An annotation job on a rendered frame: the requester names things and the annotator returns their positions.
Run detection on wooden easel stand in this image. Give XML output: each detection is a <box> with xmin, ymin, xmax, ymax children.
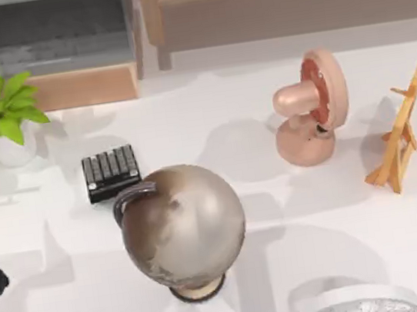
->
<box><xmin>349</xmin><ymin>59</ymin><xmax>417</xmax><ymax>200</ymax></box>

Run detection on pulled-out wooden drawer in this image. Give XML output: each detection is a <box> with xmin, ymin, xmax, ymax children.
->
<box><xmin>0</xmin><ymin>0</ymin><xmax>149</xmax><ymax>118</ymax></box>

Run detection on pale wooden drawer front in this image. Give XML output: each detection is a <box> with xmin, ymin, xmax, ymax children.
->
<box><xmin>22</xmin><ymin>60</ymin><xmax>142</xmax><ymax>115</ymax></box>

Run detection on white round fan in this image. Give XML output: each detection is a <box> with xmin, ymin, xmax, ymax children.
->
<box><xmin>292</xmin><ymin>276</ymin><xmax>417</xmax><ymax>312</ymax></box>

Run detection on pink desk fan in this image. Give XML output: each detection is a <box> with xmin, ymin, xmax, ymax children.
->
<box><xmin>263</xmin><ymin>45</ymin><xmax>358</xmax><ymax>171</ymax></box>

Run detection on beige globe on stand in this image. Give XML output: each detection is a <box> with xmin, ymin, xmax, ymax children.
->
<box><xmin>108</xmin><ymin>155</ymin><xmax>257</xmax><ymax>312</ymax></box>

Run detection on wooden open shelf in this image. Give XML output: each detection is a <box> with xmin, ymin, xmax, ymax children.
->
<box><xmin>142</xmin><ymin>0</ymin><xmax>417</xmax><ymax>73</ymax></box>

